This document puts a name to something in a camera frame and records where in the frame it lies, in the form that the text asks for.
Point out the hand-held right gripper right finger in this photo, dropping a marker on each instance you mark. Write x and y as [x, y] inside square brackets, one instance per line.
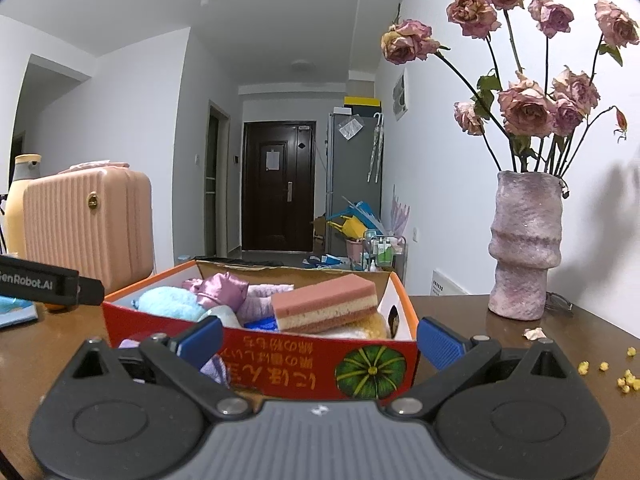
[437, 342]

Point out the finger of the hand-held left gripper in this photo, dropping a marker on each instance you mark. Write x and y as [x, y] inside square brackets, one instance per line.
[92, 291]

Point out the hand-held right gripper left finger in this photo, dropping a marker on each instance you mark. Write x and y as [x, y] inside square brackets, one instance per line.
[202, 341]

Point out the lavender fluffy towel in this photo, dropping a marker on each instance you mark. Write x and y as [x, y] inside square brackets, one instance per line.
[216, 370]
[260, 300]

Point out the pale green scrunchie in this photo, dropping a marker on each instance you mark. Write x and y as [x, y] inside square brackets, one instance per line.
[222, 315]

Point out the light blue plush toy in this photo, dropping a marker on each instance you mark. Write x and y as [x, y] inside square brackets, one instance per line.
[165, 302]

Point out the purple satin scrunchie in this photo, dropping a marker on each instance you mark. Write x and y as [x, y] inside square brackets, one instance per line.
[222, 290]

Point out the white and yellow sheep plush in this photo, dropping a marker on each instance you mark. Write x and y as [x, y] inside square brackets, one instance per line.
[365, 327]

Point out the red cardboard box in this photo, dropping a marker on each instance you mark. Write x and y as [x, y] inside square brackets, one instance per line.
[300, 365]

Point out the pink layered cake sponge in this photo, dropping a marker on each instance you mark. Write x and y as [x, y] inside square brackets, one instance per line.
[325, 305]

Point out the blue soft tissue pack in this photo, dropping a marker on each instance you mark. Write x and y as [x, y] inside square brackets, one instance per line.
[17, 312]

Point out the pink ribbed suitcase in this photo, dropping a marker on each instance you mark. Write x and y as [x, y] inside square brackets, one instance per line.
[90, 230]

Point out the yellow water bottle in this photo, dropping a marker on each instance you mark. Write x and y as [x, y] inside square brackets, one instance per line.
[17, 210]

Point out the pink plastic bucket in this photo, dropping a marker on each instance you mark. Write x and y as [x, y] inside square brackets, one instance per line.
[354, 250]

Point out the black eyeglasses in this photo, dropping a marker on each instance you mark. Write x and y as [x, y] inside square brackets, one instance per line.
[560, 305]

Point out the pink textured vase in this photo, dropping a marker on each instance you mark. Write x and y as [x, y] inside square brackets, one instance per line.
[525, 245]

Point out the grey side door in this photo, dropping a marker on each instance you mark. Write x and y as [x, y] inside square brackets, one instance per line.
[217, 185]

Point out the brown cardboard carton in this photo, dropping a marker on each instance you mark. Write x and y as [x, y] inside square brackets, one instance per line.
[320, 235]

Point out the dark brown entrance door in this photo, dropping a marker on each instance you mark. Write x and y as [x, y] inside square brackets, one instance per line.
[280, 200]

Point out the grey refrigerator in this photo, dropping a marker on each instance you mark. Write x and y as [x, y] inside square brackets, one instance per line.
[350, 185]

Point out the white paper on door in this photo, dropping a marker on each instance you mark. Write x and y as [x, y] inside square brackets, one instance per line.
[271, 159]

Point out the scattered yellow crumbs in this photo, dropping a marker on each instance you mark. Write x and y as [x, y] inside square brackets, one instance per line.
[627, 382]

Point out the white folded umbrella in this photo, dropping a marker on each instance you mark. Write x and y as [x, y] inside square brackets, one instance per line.
[376, 147]

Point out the paper sheet on refrigerator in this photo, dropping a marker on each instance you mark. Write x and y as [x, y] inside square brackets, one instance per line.
[350, 127]

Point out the bunch of dried pink roses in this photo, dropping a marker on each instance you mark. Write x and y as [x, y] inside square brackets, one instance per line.
[525, 105]

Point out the yellow and black box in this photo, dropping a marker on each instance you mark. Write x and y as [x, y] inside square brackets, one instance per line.
[362, 100]

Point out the white wall electrical panel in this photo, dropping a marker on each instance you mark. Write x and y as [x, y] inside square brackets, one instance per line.
[400, 96]

